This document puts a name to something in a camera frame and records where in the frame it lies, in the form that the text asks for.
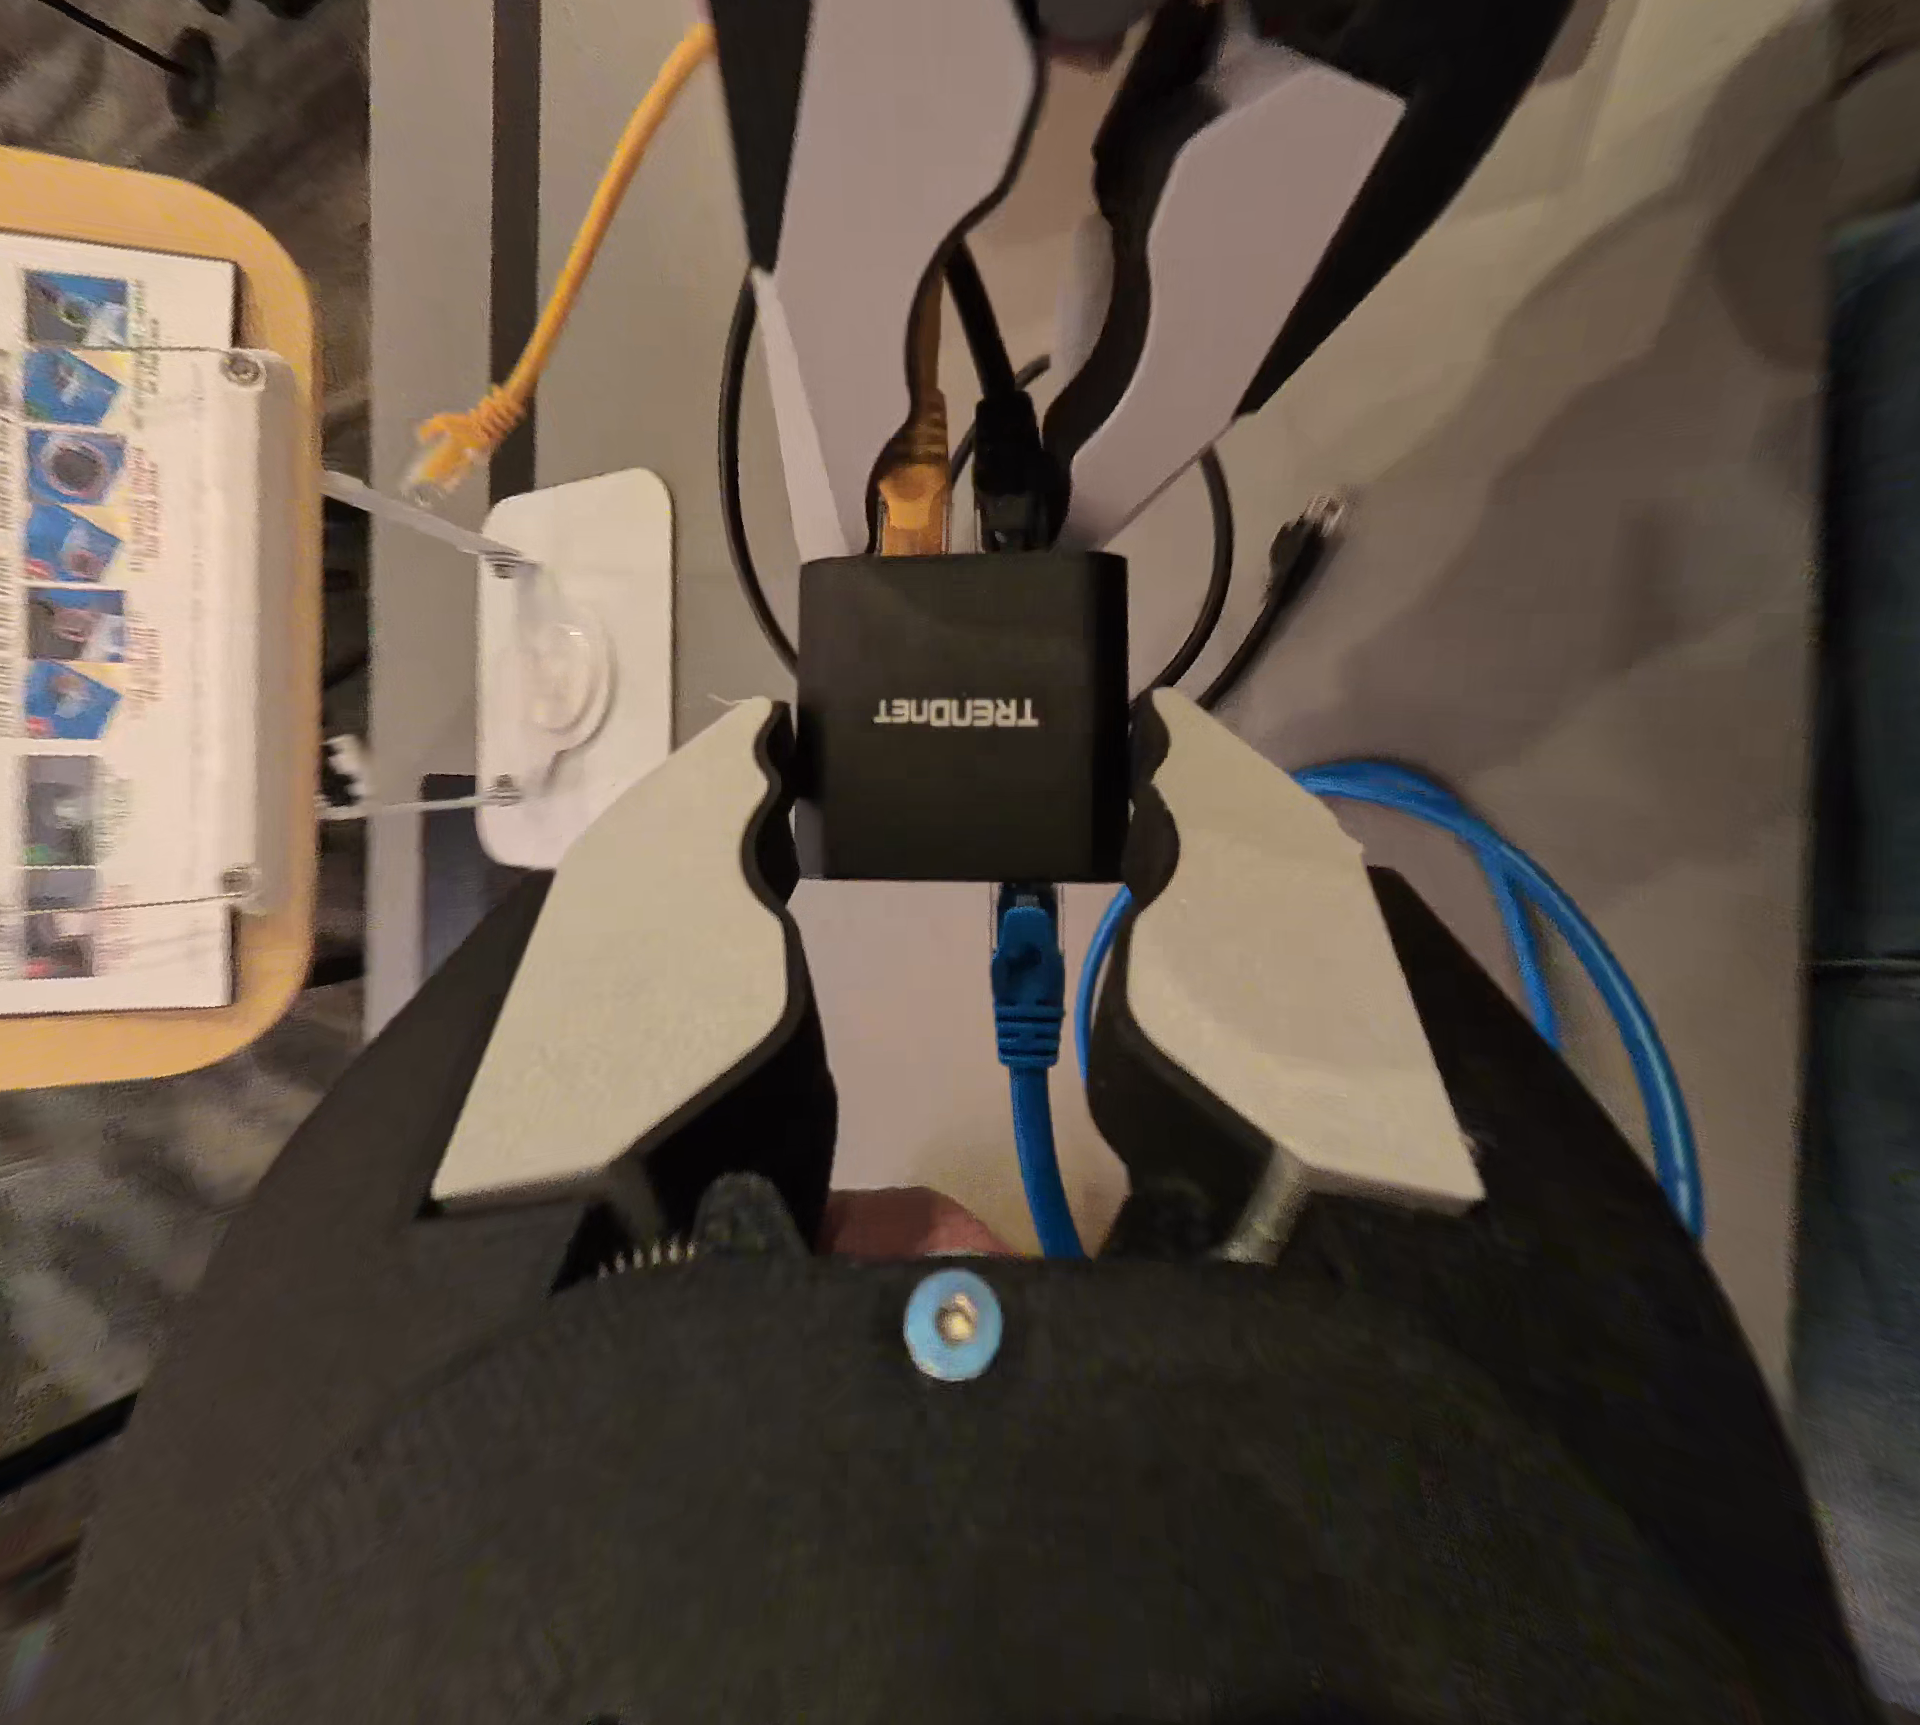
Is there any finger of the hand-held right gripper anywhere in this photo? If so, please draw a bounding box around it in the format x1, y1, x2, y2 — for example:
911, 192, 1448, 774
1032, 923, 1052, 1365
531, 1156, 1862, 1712
1042, 0, 1412, 543
746, 0, 1051, 544

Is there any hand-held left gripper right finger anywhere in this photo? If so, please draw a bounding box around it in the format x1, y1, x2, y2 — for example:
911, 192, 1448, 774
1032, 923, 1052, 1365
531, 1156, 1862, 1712
1092, 687, 1491, 1262

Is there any person's leg in jeans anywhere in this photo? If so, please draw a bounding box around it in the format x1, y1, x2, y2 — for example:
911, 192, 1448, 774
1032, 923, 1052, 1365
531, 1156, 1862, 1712
1806, 207, 1920, 1457

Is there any printed instruction sheet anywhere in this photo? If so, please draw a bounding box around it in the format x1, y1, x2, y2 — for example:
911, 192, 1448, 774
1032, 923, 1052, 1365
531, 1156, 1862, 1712
0, 229, 242, 1018

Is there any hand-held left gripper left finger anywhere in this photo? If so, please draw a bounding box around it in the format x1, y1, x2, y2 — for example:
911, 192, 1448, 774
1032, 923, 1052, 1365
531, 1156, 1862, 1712
426, 696, 822, 1217

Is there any orange ethernet cable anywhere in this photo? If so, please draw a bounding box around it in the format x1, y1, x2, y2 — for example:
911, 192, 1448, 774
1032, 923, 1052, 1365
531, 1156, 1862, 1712
397, 22, 963, 557

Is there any black ethernet splitter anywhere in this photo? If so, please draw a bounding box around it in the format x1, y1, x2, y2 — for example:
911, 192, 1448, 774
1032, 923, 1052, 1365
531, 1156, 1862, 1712
793, 547, 1130, 884

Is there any black ethernet cable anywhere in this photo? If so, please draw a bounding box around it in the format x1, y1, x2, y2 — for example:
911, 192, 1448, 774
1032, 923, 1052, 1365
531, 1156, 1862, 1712
716, 224, 1349, 725

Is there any blue ethernet cable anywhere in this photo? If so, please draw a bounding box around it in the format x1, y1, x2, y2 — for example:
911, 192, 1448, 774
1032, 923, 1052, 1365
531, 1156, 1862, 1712
991, 756, 1708, 1258

